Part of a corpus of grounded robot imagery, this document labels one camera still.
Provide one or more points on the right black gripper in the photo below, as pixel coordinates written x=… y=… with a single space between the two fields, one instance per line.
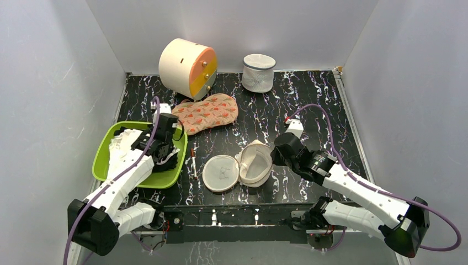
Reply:
x=284 y=157

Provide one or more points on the round white mesh laundry bag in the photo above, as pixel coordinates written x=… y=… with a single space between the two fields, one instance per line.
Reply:
x=251 y=167

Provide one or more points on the white bra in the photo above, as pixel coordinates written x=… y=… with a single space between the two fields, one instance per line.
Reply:
x=120 y=145

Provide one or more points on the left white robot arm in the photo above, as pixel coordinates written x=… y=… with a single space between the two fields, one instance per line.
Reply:
x=140 y=154

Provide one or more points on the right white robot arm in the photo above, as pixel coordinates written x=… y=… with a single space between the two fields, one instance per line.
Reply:
x=401 y=225

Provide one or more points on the red white marker pen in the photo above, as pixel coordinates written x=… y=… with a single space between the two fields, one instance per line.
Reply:
x=193 y=156

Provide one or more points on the black clothing in basin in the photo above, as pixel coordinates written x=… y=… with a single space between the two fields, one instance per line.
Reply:
x=161 y=148

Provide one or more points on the floral pink mesh pouch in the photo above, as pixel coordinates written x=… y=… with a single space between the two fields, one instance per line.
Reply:
x=216 y=110

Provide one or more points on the green plastic basin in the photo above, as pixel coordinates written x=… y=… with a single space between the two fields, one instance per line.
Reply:
x=157 y=180

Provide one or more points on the round cream drawer box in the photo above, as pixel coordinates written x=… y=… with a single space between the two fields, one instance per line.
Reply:
x=188 y=68

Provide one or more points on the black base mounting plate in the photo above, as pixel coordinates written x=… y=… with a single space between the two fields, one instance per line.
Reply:
x=240 y=223

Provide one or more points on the white mesh cylinder basket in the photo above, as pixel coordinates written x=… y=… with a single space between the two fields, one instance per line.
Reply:
x=258 y=73

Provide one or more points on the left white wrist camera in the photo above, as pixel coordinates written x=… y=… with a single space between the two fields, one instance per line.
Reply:
x=163 y=108

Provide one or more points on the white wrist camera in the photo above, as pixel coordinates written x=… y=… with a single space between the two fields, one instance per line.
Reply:
x=163 y=108
x=295 y=127

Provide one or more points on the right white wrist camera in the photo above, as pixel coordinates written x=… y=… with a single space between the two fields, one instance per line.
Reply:
x=295 y=127

